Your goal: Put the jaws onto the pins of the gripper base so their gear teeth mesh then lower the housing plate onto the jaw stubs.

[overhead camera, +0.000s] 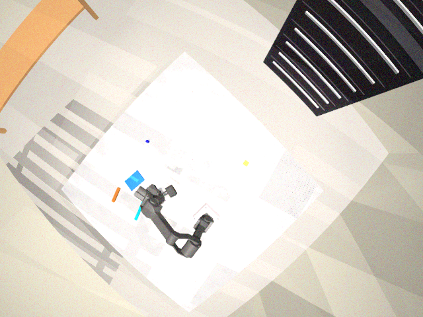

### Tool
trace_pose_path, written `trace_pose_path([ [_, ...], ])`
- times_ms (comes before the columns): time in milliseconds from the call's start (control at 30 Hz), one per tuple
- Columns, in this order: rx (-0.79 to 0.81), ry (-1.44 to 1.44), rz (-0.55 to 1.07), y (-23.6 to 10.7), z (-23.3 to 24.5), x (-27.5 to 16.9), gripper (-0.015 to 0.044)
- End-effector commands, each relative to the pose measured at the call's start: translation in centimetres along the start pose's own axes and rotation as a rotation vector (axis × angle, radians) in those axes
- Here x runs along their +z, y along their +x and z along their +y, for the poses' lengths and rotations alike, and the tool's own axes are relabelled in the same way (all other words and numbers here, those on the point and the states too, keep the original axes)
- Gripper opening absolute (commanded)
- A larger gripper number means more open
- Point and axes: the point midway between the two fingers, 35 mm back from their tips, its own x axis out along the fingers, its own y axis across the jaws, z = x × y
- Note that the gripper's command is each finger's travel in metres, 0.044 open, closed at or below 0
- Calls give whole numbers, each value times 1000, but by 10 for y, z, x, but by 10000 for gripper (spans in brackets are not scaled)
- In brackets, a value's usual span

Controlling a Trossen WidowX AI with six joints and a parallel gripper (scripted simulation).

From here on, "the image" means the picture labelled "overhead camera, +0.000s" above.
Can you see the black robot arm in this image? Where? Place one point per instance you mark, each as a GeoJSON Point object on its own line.
{"type": "Point", "coordinates": [151, 207]}

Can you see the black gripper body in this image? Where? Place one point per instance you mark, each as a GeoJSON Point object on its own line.
{"type": "Point", "coordinates": [170, 190]}

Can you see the orange flat bar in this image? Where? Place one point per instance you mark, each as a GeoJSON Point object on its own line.
{"type": "Point", "coordinates": [116, 194]}

